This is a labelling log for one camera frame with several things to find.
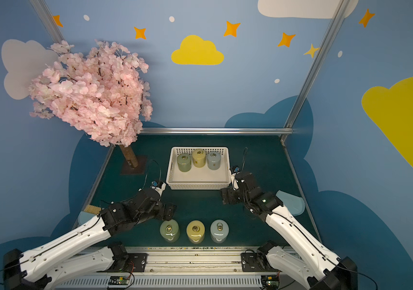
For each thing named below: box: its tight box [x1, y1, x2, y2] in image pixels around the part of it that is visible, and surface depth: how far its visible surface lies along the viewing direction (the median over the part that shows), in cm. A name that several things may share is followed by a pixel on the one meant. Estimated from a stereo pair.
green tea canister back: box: [176, 153, 193, 173], surface depth 103 cm
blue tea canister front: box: [210, 219, 230, 244], surface depth 78 cm
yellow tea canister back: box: [192, 148, 206, 168], surface depth 105 cm
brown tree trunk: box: [118, 144, 139, 168], surface depth 101 cm
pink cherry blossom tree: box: [28, 40, 153, 148], surface depth 66 cm
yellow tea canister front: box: [186, 219, 206, 245], surface depth 77 cm
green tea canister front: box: [159, 219, 180, 243], surface depth 77 cm
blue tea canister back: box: [206, 151, 222, 171], surface depth 103 cm
